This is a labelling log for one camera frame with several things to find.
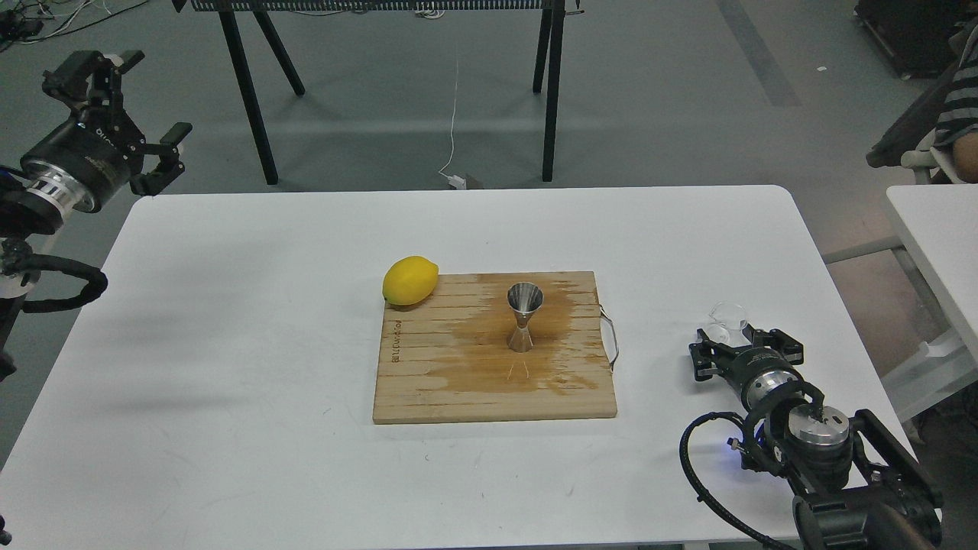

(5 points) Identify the wooden cutting board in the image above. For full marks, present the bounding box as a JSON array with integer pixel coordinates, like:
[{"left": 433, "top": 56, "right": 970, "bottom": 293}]
[{"left": 371, "top": 271, "right": 617, "bottom": 425}]

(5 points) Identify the yellow lemon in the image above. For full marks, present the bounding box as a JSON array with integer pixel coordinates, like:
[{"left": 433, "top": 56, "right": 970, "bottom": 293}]
[{"left": 382, "top": 255, "right": 439, "bottom": 306}]

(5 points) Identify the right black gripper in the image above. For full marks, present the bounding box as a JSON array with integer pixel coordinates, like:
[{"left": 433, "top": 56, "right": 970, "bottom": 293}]
[{"left": 688, "top": 325, "right": 804, "bottom": 412}]

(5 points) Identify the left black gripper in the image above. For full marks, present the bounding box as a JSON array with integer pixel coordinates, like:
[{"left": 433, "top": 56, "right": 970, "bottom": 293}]
[{"left": 20, "top": 50, "right": 193, "bottom": 215}]

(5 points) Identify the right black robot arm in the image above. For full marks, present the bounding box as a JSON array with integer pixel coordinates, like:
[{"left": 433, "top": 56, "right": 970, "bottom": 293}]
[{"left": 678, "top": 323, "right": 943, "bottom": 549}]

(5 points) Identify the black metal frame table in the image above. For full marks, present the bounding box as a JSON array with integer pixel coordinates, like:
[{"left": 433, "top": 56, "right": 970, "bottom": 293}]
[{"left": 172, "top": 0, "right": 585, "bottom": 186}]

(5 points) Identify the steel double jigger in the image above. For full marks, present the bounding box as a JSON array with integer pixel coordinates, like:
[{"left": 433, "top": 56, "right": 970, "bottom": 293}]
[{"left": 507, "top": 281, "right": 544, "bottom": 353}]

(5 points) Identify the person in striped shirt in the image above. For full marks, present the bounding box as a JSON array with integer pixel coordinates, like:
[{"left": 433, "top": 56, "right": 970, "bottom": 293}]
[{"left": 934, "top": 25, "right": 977, "bottom": 183}]

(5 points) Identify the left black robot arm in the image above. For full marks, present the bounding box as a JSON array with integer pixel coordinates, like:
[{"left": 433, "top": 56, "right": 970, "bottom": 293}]
[{"left": 1, "top": 50, "right": 192, "bottom": 338}]

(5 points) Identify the floor cables bundle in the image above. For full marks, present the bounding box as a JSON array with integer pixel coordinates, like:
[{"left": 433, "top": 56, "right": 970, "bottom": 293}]
[{"left": 0, "top": 0, "right": 154, "bottom": 50}]

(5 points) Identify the clear glass measuring cup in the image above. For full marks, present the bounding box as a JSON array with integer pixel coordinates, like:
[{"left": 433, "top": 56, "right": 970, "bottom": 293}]
[{"left": 704, "top": 302, "right": 751, "bottom": 348}]

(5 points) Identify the white charger cable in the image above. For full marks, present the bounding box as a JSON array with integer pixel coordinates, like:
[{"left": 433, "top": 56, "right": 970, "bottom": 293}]
[{"left": 437, "top": 73, "right": 468, "bottom": 190}]

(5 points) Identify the white side table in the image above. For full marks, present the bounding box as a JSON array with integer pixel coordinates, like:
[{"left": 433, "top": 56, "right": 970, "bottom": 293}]
[{"left": 886, "top": 184, "right": 977, "bottom": 355}]

